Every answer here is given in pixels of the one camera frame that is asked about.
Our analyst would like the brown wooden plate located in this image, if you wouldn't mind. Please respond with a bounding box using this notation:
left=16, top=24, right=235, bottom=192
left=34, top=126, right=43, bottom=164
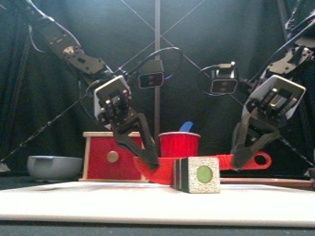
left=219, top=176, right=315, bottom=191

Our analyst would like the toy sushi roll green centre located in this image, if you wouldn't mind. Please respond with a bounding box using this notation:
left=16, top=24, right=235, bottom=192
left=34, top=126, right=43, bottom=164
left=171, top=156, right=223, bottom=195

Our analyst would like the white cutting board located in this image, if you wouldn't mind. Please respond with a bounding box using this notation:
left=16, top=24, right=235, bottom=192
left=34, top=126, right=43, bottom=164
left=0, top=180, right=315, bottom=229

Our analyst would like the red wooden drawer box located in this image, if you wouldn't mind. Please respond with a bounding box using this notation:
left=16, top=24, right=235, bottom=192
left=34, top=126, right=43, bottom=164
left=80, top=131, right=146, bottom=183

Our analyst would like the red plastic cup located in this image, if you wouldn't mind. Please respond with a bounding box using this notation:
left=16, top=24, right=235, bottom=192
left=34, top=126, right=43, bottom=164
left=158, top=131, right=202, bottom=159

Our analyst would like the red toy pan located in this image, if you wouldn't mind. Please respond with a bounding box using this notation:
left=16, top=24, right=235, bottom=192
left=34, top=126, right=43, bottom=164
left=132, top=150, right=274, bottom=186

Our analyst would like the grey bowl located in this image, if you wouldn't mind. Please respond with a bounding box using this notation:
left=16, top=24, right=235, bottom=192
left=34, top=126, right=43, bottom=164
left=25, top=155, right=84, bottom=183

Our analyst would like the blue utensil handle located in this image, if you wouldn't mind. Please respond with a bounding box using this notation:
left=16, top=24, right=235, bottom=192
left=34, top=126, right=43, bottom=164
left=178, top=121, right=195, bottom=134

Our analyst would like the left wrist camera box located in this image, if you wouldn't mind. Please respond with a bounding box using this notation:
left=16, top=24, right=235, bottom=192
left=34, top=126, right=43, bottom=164
left=135, top=59, right=166, bottom=90

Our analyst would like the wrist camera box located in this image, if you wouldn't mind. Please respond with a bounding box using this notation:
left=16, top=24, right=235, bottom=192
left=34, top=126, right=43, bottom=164
left=208, top=61, right=240, bottom=95
left=135, top=59, right=166, bottom=90

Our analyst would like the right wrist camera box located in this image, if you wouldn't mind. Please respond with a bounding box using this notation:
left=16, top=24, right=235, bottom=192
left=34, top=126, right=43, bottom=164
left=208, top=61, right=240, bottom=95

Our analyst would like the thin diagonal frame brace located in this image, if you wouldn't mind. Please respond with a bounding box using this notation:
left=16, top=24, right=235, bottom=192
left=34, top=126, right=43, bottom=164
left=0, top=0, right=208, bottom=163
left=118, top=0, right=315, bottom=169

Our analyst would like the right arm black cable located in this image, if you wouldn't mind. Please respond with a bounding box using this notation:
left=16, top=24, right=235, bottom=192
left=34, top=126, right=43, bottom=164
left=247, top=17, right=315, bottom=84

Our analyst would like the right wrist camera black cable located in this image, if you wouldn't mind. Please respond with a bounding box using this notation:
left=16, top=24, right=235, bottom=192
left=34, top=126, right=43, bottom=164
left=196, top=65, right=220, bottom=97

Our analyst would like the wrist camera black cable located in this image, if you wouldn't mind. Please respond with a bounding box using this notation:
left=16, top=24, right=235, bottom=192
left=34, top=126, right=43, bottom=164
left=118, top=46, right=184, bottom=81
left=196, top=65, right=220, bottom=97

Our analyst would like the left wrist camera black cable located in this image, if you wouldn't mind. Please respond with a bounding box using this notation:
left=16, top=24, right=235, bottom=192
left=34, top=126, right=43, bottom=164
left=118, top=46, right=184, bottom=81

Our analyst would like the vertical metal frame pole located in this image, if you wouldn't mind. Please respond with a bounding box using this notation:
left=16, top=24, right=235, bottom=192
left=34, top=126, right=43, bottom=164
left=154, top=0, right=163, bottom=139

